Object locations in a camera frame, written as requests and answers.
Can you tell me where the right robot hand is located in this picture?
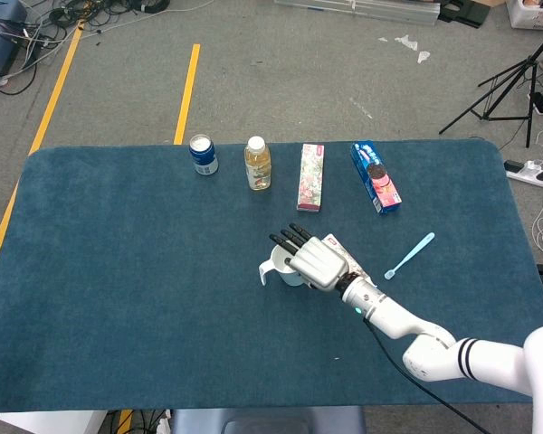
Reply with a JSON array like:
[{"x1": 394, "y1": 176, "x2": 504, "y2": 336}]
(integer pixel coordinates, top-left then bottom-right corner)
[{"x1": 268, "y1": 222, "x2": 350, "y2": 291}]

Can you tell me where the floral toothpaste tube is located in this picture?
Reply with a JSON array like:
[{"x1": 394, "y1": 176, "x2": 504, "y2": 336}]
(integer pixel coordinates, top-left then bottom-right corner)
[{"x1": 323, "y1": 233, "x2": 379, "y2": 290}]

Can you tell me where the white plastic mug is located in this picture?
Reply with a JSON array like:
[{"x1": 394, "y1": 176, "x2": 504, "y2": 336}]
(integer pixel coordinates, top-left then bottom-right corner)
[{"x1": 258, "y1": 243, "x2": 307, "y2": 288}]

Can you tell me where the light blue toothbrush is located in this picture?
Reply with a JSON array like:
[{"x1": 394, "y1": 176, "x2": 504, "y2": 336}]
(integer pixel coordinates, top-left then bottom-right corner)
[{"x1": 384, "y1": 231, "x2": 436, "y2": 280}]

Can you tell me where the pink floral small box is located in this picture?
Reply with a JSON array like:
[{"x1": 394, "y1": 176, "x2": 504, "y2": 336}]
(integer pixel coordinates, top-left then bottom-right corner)
[{"x1": 296, "y1": 143, "x2": 326, "y2": 213}]

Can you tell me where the blue cookie box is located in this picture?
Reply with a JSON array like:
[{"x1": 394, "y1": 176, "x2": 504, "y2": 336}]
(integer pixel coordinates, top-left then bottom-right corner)
[{"x1": 349, "y1": 141, "x2": 403, "y2": 215}]

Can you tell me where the yellow tea bottle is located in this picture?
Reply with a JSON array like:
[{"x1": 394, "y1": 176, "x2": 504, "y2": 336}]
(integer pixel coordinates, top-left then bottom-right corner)
[{"x1": 243, "y1": 136, "x2": 272, "y2": 192}]

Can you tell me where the blue table mat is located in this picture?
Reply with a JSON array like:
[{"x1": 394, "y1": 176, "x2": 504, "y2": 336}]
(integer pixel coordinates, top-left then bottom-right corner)
[{"x1": 0, "y1": 137, "x2": 543, "y2": 415}]

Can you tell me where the blue soda can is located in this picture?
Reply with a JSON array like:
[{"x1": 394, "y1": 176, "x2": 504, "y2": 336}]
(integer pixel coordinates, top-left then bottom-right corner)
[{"x1": 188, "y1": 134, "x2": 219, "y2": 177}]

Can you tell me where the grey blue seat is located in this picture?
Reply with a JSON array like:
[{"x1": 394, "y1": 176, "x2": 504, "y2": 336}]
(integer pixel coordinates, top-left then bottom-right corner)
[{"x1": 169, "y1": 406, "x2": 367, "y2": 434}]

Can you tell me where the white power strip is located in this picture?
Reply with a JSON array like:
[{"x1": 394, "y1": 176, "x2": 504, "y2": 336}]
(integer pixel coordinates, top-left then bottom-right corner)
[{"x1": 504, "y1": 158, "x2": 543, "y2": 189}]

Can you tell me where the black tripod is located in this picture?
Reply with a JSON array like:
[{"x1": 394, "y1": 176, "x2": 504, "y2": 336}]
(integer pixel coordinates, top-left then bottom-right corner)
[{"x1": 438, "y1": 24, "x2": 543, "y2": 149}]

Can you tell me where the white plastic basket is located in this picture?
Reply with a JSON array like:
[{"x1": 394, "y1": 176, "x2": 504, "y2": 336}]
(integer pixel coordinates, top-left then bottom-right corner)
[{"x1": 506, "y1": 0, "x2": 543, "y2": 31}]

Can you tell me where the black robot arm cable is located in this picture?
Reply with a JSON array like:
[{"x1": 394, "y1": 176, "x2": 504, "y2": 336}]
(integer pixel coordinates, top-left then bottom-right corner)
[{"x1": 363, "y1": 318, "x2": 494, "y2": 434}]

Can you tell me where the aluminium profile rail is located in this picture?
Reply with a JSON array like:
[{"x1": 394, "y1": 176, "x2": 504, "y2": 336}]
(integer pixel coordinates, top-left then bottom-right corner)
[{"x1": 273, "y1": 0, "x2": 440, "y2": 24}]

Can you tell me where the black flat bracket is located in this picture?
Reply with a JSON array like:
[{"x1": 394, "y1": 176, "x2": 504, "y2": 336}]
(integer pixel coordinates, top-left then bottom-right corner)
[{"x1": 437, "y1": 0, "x2": 489, "y2": 29}]

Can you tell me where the black cable tangle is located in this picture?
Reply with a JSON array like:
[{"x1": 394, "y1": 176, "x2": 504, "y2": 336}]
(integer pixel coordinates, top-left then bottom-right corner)
[{"x1": 0, "y1": 0, "x2": 173, "y2": 96}]

